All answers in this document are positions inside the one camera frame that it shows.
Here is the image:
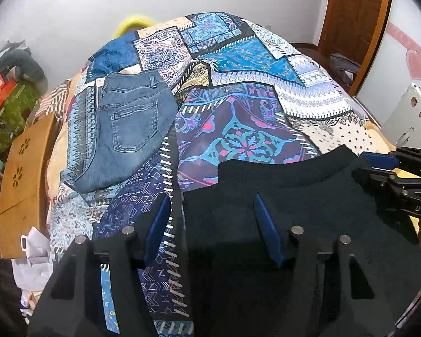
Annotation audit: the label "black pants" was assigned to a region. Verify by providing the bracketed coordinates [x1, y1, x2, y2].
[183, 146, 421, 336]

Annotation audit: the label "grey bag on floor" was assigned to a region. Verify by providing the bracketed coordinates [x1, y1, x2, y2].
[328, 53, 360, 86]

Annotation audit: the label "folded blue jeans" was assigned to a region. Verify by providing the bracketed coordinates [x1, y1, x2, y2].
[71, 69, 178, 193]

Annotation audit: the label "small white device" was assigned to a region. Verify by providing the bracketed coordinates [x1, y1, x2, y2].
[20, 235, 27, 252]

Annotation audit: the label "white crumpled cloth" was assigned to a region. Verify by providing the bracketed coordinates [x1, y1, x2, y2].
[11, 227, 53, 291]

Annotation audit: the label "blue patchwork bedspread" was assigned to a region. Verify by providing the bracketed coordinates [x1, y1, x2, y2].
[48, 12, 386, 336]

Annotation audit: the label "wooden lap tray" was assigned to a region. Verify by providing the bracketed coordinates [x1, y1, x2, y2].
[0, 113, 57, 259]

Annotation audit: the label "brown wooden door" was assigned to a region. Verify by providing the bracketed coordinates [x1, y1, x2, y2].
[318, 0, 391, 96]

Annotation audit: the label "green patterned bag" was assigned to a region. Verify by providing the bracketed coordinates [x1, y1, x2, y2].
[0, 81, 40, 160]

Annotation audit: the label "yellow curved hoop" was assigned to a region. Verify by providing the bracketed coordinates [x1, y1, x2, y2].
[112, 15, 156, 39]

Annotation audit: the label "orange box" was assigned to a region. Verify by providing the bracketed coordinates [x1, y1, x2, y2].
[0, 73, 16, 108]

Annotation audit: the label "grey neck pillow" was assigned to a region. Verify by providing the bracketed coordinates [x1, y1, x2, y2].
[0, 49, 45, 81]

